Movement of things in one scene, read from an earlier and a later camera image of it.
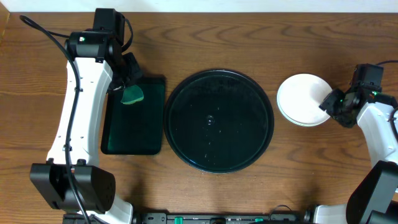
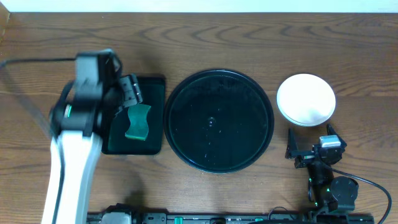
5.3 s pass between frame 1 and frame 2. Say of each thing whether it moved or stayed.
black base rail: stayed
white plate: stayed
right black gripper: moved
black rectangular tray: stayed
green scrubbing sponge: moved
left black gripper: moved
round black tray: stayed
